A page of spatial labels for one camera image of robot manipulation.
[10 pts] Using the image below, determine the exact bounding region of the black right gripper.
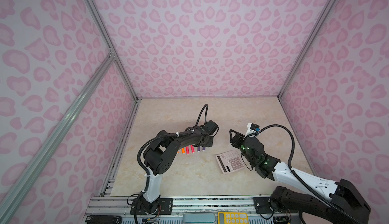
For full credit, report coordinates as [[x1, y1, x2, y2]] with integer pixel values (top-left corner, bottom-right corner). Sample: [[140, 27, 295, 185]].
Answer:
[[228, 129, 257, 166]]

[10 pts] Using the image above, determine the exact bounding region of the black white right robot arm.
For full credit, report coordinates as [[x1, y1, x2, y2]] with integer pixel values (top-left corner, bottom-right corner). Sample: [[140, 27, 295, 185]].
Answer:
[[229, 127, 371, 224]]

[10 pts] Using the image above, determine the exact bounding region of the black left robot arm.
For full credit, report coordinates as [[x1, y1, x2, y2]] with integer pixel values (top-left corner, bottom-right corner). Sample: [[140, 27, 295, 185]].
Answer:
[[134, 120, 219, 214]]

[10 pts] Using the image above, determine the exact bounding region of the white pink calculator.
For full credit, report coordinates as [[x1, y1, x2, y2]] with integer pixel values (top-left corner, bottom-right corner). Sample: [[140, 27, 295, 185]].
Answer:
[[215, 150, 244, 174]]

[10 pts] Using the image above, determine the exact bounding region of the yellow calculator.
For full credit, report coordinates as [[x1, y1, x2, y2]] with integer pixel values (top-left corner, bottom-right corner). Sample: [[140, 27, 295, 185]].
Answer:
[[217, 212, 249, 224]]

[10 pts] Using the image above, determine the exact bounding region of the grey metal pencil case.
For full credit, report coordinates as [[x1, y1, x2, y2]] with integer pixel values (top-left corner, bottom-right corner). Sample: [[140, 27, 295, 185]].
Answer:
[[182, 213, 216, 224]]

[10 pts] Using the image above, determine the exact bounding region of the black stapler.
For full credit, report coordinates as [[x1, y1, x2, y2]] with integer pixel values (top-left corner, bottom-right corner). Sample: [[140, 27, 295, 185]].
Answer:
[[85, 215, 123, 224]]

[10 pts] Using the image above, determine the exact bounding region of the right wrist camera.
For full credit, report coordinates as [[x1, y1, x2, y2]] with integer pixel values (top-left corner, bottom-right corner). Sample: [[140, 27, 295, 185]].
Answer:
[[245, 123, 260, 135]]

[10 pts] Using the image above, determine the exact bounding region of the black right camera cable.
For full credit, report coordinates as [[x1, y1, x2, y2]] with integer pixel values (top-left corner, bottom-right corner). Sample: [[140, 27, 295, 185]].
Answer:
[[258, 124, 362, 224]]

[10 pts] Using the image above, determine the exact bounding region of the black camera cable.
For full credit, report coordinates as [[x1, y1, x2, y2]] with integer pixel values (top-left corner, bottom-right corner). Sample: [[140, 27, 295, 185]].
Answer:
[[258, 124, 362, 224], [136, 103, 210, 194]]

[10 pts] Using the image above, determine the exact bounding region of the black left camera cable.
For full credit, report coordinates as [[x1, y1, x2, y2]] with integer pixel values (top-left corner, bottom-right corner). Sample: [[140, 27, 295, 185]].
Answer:
[[136, 103, 210, 194]]

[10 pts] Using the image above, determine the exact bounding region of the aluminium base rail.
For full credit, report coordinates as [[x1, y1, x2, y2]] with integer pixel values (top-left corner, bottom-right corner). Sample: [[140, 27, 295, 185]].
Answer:
[[81, 195, 347, 224]]

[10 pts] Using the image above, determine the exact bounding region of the diagonal aluminium frame bar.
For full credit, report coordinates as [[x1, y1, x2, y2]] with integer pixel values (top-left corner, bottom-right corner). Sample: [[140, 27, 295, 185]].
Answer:
[[1, 55, 115, 224]]

